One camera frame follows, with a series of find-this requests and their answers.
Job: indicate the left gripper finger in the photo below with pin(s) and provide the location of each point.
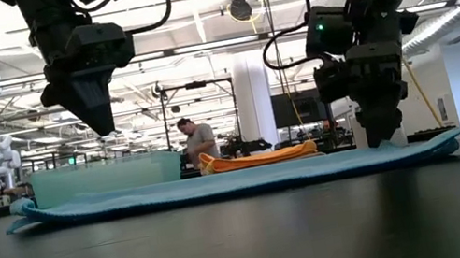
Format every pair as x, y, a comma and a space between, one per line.
103, 99
73, 99

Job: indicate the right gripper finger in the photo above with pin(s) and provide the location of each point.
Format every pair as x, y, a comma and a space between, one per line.
378, 119
398, 101

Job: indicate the orange microfiber towel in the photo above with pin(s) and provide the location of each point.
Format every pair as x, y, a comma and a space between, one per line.
259, 158

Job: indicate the bright blue microfiber towel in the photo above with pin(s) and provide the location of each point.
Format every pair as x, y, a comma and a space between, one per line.
221, 185

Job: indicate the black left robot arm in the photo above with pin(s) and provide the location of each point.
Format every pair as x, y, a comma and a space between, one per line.
44, 19

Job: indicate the black background robot arm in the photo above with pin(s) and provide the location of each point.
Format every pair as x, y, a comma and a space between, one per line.
245, 146

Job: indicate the teal plastic tray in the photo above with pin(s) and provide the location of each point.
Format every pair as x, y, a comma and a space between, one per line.
101, 180

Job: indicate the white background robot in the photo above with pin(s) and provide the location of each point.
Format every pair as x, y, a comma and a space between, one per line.
3, 159

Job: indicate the person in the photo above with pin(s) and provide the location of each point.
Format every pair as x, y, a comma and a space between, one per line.
200, 136

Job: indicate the white building pillar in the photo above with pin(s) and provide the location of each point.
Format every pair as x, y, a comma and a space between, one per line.
251, 87

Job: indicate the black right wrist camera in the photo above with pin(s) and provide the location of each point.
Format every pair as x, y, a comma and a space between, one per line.
329, 31

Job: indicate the black background frame rig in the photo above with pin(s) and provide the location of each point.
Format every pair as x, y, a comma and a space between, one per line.
196, 84

